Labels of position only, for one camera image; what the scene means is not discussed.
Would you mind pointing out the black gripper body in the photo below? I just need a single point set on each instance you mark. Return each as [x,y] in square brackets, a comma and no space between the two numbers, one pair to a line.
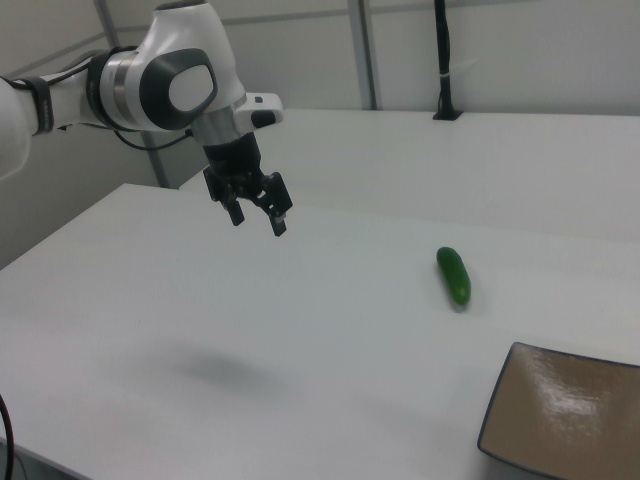
[235,157]

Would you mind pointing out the upright aluminium frame post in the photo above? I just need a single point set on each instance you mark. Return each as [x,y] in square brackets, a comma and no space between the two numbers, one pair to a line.
[364,60]

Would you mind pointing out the black camera stand pole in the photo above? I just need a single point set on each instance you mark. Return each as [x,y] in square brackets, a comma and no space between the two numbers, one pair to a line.
[444,60]

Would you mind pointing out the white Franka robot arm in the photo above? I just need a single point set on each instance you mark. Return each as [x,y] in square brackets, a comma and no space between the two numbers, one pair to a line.
[165,45]

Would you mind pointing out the brown square ceramic plate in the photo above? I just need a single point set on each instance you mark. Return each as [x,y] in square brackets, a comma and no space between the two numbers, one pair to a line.
[565,405]

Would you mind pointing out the green cucumber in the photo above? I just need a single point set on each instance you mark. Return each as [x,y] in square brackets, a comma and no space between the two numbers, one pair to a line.
[455,277]

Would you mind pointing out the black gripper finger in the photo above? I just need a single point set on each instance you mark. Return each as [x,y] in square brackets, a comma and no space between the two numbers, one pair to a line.
[235,212]
[275,202]

